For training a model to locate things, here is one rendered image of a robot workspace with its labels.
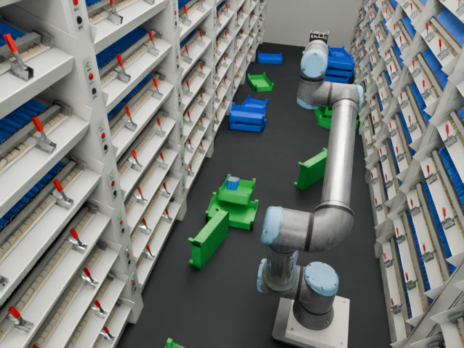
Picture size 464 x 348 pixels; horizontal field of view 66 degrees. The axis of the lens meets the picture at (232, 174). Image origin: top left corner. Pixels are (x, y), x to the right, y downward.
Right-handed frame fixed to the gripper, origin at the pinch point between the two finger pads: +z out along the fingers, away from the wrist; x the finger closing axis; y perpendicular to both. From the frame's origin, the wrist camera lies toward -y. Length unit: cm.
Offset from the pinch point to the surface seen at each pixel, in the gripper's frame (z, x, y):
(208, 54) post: 55, 67, -28
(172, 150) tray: -15, 67, -58
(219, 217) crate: -22, 39, -93
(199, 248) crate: -44, 43, -96
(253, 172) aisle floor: 50, 33, -110
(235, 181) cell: 25, 41, -101
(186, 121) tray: 13, 68, -55
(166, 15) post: -16, 63, 10
